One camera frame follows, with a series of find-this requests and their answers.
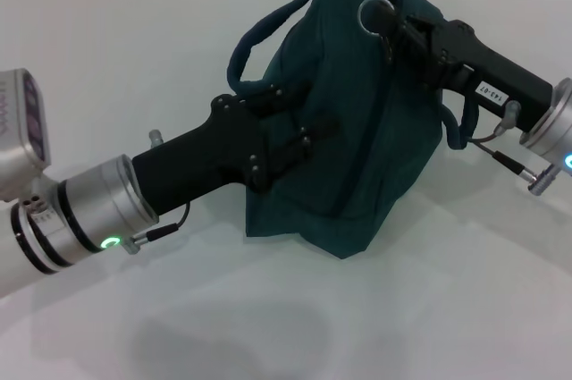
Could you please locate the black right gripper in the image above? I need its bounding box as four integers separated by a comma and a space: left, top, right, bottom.
366, 0, 556, 131

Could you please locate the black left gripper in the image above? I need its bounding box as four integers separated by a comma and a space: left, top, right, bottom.
131, 82, 340, 219

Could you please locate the dark teal insulated bag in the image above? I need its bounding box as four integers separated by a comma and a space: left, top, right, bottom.
225, 0, 482, 260

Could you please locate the right arm cable with plug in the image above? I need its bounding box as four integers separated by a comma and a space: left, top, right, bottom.
464, 100, 562, 197

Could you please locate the arm cable with plug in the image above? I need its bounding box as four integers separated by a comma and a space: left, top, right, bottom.
464, 100, 562, 197
120, 200, 192, 256

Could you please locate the left arm cable with plug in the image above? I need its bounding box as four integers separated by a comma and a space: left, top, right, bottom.
120, 200, 192, 256

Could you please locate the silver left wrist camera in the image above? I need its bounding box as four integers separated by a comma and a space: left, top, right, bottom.
0, 69, 53, 202

